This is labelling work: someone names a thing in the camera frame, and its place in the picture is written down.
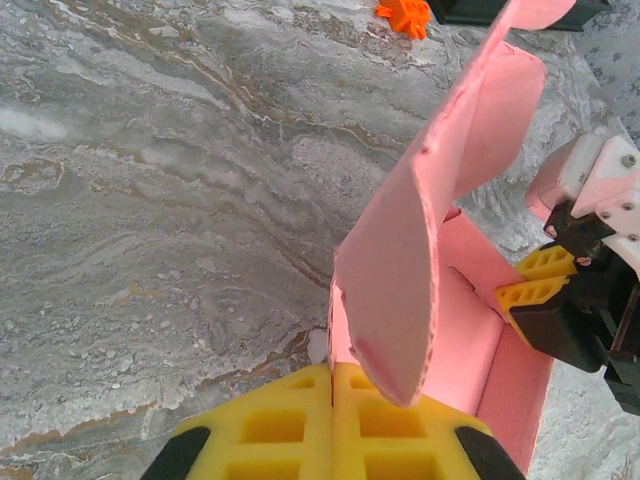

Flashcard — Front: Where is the orange plastic toy piece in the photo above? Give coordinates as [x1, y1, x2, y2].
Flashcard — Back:
[374, 0, 432, 40]

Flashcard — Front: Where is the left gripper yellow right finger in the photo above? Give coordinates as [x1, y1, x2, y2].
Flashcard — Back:
[333, 363, 526, 480]

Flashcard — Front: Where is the pink paper box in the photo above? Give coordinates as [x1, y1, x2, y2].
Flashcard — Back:
[327, 0, 579, 476]

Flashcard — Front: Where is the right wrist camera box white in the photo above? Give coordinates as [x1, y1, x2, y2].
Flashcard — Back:
[524, 132, 640, 274]

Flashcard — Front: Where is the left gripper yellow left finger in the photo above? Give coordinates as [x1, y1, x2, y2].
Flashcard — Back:
[142, 363, 334, 480]

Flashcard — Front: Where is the black white checkerboard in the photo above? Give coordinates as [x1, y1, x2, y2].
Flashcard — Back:
[429, 0, 614, 34]

